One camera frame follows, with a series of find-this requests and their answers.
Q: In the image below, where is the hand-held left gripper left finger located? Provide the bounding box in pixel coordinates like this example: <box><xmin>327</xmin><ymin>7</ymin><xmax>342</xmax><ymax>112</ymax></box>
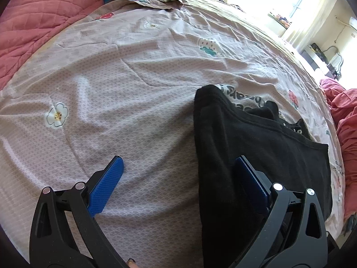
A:
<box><xmin>29</xmin><ymin>155</ymin><xmax>132</xmax><ymax>268</ymax></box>

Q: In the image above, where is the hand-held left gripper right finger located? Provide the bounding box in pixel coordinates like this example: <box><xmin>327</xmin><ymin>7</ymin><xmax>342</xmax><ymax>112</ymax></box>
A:
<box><xmin>228</xmin><ymin>156</ymin><xmax>328</xmax><ymax>268</ymax></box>

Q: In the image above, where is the black sweatshirt with orange cuffs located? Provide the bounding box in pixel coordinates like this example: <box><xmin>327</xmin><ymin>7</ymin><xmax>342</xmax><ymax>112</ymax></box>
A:
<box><xmin>193</xmin><ymin>85</ymin><xmax>334</xmax><ymax>268</ymax></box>

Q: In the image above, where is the printed mauve bed sheet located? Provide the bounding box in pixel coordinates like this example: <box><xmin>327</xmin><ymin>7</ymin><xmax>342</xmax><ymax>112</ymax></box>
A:
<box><xmin>0</xmin><ymin>0</ymin><xmax>347</xmax><ymax>268</ymax></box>

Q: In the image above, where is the crumpled pink blanket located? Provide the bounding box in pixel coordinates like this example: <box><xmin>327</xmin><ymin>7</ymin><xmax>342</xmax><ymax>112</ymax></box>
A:
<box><xmin>319</xmin><ymin>78</ymin><xmax>357</xmax><ymax>224</ymax></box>

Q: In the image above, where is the small colourful clutter pile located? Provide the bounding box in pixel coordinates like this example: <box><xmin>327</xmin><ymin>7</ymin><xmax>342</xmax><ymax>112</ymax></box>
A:
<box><xmin>267</xmin><ymin>12</ymin><xmax>291</xmax><ymax>30</ymax></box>

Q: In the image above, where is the white curtain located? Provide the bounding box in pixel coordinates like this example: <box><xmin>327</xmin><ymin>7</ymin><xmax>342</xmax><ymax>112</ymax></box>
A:
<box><xmin>281</xmin><ymin>0</ymin><xmax>341</xmax><ymax>51</ymax></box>

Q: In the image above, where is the pink quilted blanket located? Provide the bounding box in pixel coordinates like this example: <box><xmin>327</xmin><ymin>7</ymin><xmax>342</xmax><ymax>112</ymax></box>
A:
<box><xmin>0</xmin><ymin>0</ymin><xmax>105</xmax><ymax>90</ymax></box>

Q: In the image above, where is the black device with cables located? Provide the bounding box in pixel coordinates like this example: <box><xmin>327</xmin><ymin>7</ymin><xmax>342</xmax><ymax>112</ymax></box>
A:
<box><xmin>303</xmin><ymin>43</ymin><xmax>342</xmax><ymax>80</ymax></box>

